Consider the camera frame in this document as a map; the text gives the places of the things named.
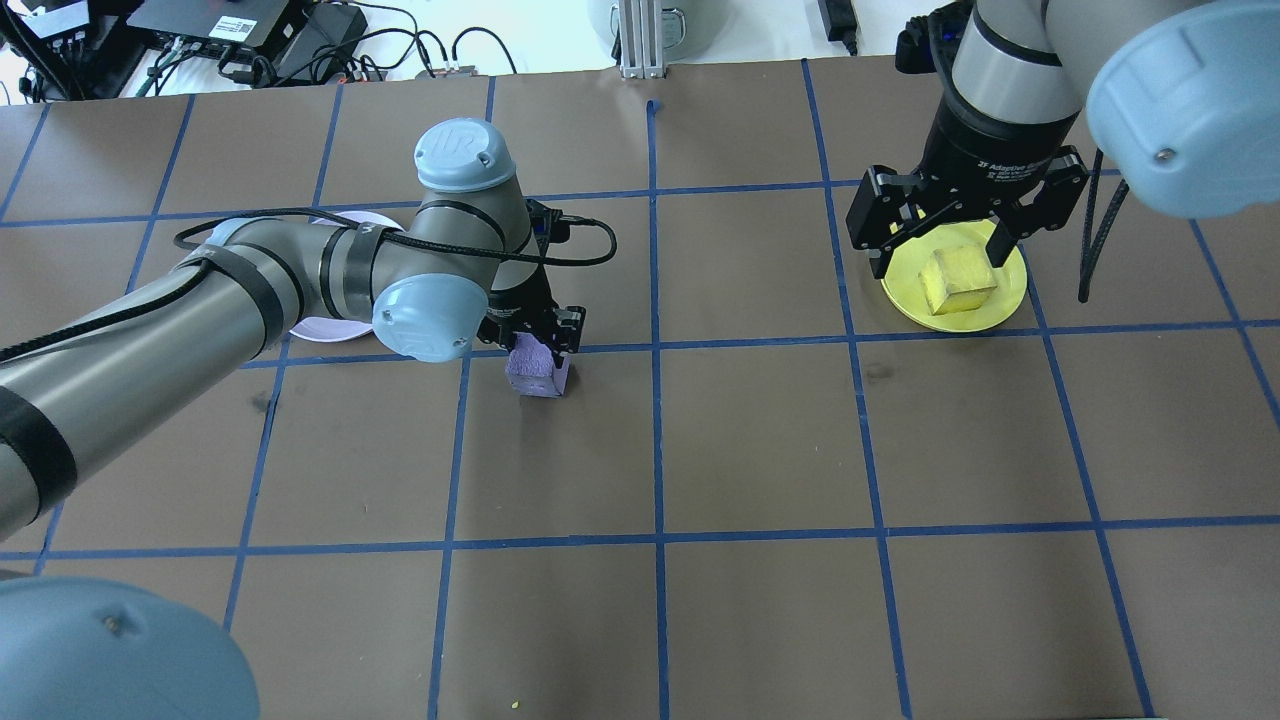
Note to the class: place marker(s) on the purple foam block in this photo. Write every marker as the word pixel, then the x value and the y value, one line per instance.
pixel 535 378

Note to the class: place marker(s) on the yellow foam block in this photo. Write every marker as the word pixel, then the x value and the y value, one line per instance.
pixel 958 280

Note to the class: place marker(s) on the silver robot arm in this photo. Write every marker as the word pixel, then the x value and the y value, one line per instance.
pixel 150 340
pixel 1190 110

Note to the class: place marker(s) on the yellow plate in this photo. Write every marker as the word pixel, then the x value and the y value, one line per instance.
pixel 960 323

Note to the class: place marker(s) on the purple plate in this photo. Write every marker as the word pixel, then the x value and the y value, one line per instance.
pixel 330 330

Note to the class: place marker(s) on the black power adapter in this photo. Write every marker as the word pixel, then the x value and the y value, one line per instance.
pixel 835 15

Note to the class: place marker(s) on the small grey hub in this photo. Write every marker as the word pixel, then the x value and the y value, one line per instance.
pixel 455 71

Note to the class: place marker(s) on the black power brick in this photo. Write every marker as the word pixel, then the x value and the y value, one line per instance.
pixel 325 35

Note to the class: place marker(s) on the black box with white label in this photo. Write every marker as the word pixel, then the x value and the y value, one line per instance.
pixel 180 20

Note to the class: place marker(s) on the black device with ports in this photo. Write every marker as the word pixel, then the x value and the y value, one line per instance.
pixel 50 25

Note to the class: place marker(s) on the aluminium profile post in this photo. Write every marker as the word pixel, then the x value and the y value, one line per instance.
pixel 642 40

